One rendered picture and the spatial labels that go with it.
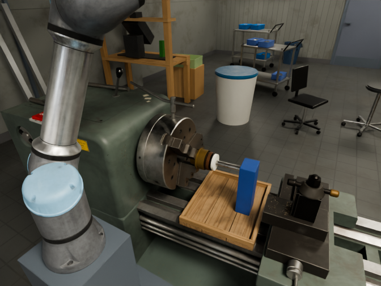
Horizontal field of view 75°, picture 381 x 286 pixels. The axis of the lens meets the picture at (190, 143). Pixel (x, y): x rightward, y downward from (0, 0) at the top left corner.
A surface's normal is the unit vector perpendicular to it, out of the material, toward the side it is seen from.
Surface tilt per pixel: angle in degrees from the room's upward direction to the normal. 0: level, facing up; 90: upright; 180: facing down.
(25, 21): 90
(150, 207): 26
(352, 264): 0
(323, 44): 90
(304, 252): 0
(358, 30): 90
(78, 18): 114
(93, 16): 120
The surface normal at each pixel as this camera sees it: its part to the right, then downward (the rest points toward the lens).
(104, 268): 0.87, 0.25
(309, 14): -0.50, 0.44
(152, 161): -0.42, 0.21
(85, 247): 0.76, 0.02
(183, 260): -0.01, -0.86
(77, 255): 0.53, 0.14
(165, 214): -0.20, -0.57
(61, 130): 0.39, 0.42
